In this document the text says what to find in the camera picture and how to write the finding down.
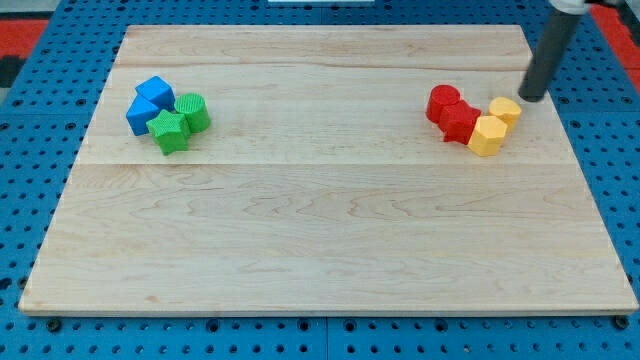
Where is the blue cube block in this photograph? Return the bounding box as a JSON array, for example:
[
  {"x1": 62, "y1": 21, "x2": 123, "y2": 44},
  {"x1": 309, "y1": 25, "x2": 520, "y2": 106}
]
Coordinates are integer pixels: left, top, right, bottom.
[{"x1": 135, "y1": 76, "x2": 175, "y2": 111}]

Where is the red star block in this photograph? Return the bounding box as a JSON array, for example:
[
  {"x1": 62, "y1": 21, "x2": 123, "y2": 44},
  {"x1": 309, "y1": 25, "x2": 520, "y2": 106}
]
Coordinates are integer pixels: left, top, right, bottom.
[{"x1": 438, "y1": 100, "x2": 482, "y2": 145}]

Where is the yellow hexagon block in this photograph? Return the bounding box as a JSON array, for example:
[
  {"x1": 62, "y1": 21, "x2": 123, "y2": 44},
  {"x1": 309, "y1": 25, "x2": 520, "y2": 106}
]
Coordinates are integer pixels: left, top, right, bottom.
[{"x1": 467, "y1": 116, "x2": 508, "y2": 157}]

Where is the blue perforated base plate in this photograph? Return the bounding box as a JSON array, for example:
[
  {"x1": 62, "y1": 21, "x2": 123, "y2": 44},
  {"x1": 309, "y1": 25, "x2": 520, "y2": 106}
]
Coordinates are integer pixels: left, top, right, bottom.
[{"x1": 1, "y1": 0, "x2": 639, "y2": 359}]

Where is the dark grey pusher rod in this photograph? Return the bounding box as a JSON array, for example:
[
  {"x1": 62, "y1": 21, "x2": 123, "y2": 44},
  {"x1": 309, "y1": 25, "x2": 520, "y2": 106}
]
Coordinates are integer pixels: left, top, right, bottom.
[{"x1": 518, "y1": 8, "x2": 581, "y2": 102}]

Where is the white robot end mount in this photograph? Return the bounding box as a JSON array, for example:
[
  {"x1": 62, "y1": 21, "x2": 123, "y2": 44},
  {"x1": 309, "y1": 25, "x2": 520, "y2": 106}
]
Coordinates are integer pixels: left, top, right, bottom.
[{"x1": 549, "y1": 0, "x2": 591, "y2": 15}]

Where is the red cylinder block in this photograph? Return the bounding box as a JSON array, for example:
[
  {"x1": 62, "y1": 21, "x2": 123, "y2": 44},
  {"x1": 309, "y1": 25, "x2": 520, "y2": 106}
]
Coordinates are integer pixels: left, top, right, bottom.
[{"x1": 425, "y1": 84, "x2": 461, "y2": 123}]

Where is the light wooden board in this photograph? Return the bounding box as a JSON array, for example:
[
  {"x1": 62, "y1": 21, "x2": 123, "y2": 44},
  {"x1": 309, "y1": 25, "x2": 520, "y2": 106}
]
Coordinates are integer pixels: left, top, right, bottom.
[{"x1": 19, "y1": 25, "x2": 638, "y2": 317}]

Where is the green star block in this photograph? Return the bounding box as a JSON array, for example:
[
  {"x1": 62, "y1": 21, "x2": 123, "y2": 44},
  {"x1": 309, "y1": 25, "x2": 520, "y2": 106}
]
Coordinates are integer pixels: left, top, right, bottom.
[{"x1": 146, "y1": 110, "x2": 191, "y2": 156}]

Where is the yellow heart block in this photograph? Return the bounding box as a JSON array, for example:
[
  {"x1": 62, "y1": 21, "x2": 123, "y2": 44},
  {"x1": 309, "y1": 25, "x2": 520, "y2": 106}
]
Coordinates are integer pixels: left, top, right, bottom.
[{"x1": 488, "y1": 97, "x2": 522, "y2": 133}]

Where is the green cylinder block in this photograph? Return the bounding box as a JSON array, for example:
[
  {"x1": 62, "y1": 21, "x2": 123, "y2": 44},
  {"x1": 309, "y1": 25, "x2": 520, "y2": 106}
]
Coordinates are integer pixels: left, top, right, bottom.
[{"x1": 174, "y1": 93, "x2": 211, "y2": 133}]

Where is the blue triangle block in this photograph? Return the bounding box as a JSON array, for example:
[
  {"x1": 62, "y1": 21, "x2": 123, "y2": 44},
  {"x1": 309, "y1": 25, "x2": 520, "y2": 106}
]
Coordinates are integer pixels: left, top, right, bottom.
[{"x1": 126, "y1": 95, "x2": 161, "y2": 136}]

